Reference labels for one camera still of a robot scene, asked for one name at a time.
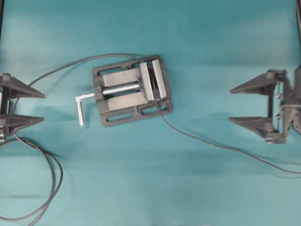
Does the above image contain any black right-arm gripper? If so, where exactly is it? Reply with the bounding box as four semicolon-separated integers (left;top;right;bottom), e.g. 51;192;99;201
229;68;301;144

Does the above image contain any black male USB cable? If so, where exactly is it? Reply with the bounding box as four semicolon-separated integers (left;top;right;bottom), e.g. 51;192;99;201
0;86;301;222

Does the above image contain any grey metal bench vise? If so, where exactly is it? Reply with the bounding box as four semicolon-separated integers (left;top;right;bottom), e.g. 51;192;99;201
75;55;173;127

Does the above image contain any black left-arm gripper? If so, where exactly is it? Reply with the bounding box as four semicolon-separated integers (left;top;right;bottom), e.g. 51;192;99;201
0;73;45;143

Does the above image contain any black female USB cable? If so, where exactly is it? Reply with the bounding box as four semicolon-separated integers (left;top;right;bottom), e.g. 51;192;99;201
13;53;156;113

